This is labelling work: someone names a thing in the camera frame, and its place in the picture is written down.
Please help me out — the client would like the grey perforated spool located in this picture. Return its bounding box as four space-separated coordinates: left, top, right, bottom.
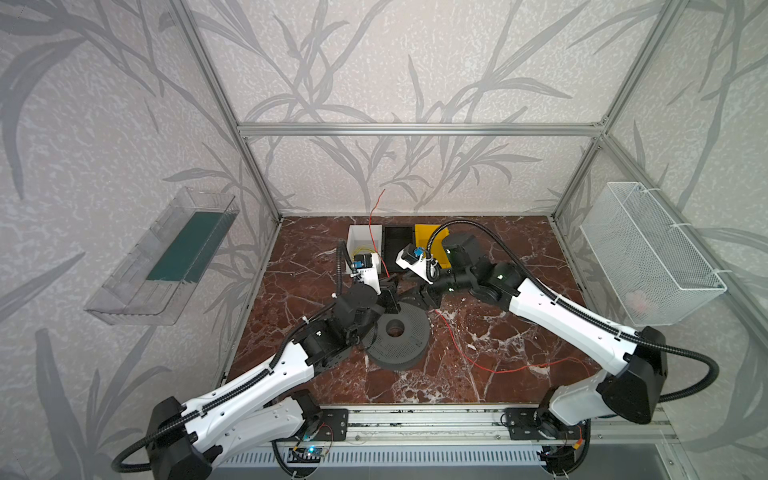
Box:
364 303 431 371

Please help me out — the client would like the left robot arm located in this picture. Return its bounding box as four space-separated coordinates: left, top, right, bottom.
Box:
111 242 396 479

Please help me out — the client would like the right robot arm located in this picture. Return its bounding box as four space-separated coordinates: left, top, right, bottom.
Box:
396 219 720 438

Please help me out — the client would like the yellow plastic bin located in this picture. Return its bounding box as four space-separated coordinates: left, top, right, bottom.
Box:
414 224 451 269

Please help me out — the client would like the black plastic bin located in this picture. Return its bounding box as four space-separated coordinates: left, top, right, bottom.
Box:
383 225 414 275

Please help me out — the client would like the white plastic bin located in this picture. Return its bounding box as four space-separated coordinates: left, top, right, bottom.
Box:
346 224 384 274

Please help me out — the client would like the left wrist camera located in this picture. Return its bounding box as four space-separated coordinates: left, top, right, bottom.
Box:
353 252 381 294

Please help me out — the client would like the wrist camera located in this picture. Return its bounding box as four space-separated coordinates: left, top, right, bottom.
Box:
353 252 381 294
396 244 440 285

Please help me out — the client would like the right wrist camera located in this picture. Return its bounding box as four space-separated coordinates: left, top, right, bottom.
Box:
396 244 440 285

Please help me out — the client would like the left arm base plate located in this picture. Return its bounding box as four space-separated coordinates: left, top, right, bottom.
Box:
302 409 350 442

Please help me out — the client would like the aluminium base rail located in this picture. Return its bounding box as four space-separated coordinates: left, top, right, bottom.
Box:
251 403 679 448

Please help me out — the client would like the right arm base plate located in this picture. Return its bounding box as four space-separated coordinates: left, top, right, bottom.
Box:
500 407 580 443

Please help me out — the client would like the white wire basket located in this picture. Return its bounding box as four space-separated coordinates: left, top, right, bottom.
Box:
580 182 727 328

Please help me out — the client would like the clear wall tray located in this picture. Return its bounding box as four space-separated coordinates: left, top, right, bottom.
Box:
84 187 240 326

